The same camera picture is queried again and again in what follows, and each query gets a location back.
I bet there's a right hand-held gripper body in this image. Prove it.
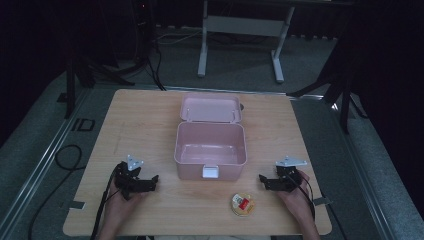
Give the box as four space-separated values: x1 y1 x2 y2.
272 155 308 193

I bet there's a grey tape piece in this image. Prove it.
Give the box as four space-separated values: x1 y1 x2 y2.
67 200 87 211
312 196 333 207

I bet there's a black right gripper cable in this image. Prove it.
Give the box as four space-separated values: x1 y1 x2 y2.
288 171 317 222

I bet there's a person's right hand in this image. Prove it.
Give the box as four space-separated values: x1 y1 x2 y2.
276 169 315 222

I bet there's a person's left hand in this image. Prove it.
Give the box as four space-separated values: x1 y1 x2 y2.
103 179 148 228

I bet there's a black floor cable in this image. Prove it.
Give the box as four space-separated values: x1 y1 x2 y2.
27 143 85 240

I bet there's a pink plastic box with lid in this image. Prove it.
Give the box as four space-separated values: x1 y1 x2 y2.
173 93 249 182

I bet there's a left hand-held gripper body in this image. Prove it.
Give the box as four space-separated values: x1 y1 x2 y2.
114 154 148 201

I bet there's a black tripod stand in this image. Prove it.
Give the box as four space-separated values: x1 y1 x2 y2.
63 43 136 120
287 29 369 135

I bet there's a white metal desk frame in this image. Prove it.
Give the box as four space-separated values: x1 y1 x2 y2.
197 0 296 84

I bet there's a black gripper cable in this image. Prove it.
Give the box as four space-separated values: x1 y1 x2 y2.
89 165 122 240
288 171 317 222

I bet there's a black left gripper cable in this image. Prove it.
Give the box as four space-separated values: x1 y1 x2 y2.
89 165 122 240

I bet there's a black cable bundle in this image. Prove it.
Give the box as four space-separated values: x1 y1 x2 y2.
131 0 168 92

